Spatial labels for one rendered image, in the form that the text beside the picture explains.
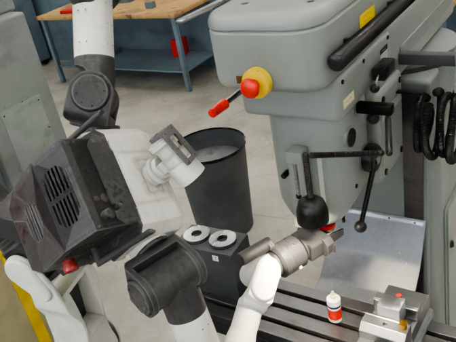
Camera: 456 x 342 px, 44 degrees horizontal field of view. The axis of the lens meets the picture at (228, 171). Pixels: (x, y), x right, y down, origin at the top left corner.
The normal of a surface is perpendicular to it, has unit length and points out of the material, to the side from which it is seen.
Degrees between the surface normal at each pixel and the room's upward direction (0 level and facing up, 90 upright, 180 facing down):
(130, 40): 90
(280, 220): 0
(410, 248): 62
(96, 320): 5
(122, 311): 0
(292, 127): 90
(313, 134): 90
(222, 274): 90
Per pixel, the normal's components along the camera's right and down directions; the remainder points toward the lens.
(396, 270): -0.50, -0.26
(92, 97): 0.10, -0.03
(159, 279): 0.33, -0.47
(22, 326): 0.83, 0.14
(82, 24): -0.34, 0.00
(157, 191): 0.72, -0.46
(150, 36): -0.53, 0.49
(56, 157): -0.56, 0.09
